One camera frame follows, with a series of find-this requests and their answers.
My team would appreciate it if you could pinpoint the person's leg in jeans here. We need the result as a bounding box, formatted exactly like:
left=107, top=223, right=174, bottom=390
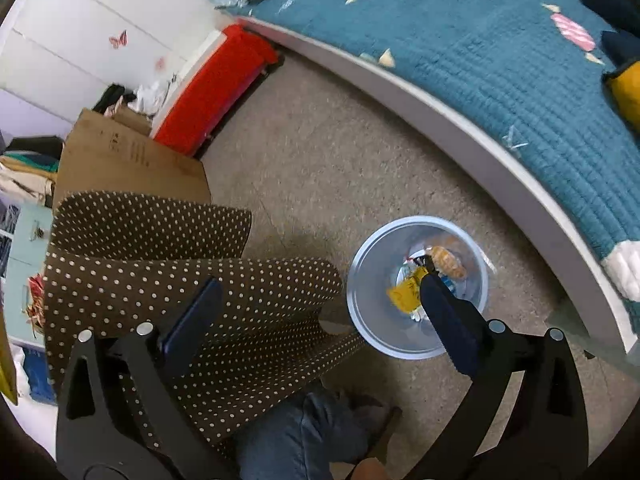
left=235, top=390, right=401, bottom=480

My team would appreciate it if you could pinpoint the light teal bunk bed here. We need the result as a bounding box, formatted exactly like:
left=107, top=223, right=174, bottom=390
left=192, top=0, right=640, bottom=361

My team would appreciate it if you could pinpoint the blue bag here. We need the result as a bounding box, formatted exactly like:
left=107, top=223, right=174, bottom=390
left=20, top=347, right=59, bottom=404

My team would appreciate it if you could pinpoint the white wardrobe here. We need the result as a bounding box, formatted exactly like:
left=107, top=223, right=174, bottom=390
left=0, top=0, right=226, bottom=126

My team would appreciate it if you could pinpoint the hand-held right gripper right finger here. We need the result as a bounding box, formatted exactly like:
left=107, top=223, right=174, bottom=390
left=410, top=255, right=587, bottom=480

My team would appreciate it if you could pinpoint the stepped shelf unit with drawers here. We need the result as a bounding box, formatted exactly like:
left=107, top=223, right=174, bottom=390
left=0, top=200, right=57, bottom=351

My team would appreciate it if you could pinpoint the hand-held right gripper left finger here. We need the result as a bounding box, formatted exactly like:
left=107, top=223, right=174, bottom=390
left=56, top=277, right=236, bottom=480

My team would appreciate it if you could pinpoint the black hanging coat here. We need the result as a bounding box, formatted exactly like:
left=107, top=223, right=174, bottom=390
left=5, top=135, right=64, bottom=155

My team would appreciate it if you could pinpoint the white plastic bag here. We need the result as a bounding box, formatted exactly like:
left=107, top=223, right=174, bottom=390
left=127, top=80, right=173, bottom=116

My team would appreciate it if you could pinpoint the red bench with white top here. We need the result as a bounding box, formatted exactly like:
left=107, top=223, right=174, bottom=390
left=150, top=24, right=281, bottom=157

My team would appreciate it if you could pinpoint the red yellow ornament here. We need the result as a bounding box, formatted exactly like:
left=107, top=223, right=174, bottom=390
left=26, top=274, right=49, bottom=337

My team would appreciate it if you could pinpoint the brown polka-dot tablecloth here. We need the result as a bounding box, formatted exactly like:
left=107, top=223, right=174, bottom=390
left=44, top=190, right=368, bottom=448

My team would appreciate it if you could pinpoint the light blue plastic bin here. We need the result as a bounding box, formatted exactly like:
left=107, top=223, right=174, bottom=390
left=346, top=216, right=490, bottom=359

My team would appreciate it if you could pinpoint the cream hanging jacket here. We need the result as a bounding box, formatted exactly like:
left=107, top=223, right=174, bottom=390
left=0, top=162, right=57, bottom=206

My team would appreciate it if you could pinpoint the teal quilted bed sheet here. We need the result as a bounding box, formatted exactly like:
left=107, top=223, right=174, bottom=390
left=215, top=0, right=640, bottom=303

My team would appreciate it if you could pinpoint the large cardboard box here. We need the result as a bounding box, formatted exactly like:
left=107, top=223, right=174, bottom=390
left=52, top=108, right=213, bottom=208

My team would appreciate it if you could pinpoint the yellow black wrapper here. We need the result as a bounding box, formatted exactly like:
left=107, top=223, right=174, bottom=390
left=387, top=267, right=426, bottom=311

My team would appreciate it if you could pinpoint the green hanging garment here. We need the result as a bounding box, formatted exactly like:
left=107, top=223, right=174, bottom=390
left=10, top=154, right=59, bottom=172

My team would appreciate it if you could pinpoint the person's right hand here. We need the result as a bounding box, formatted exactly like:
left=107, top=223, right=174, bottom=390
left=350, top=460, right=389, bottom=480

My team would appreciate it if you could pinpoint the black cloth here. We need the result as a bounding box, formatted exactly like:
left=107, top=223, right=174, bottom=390
left=92, top=84, right=136, bottom=113

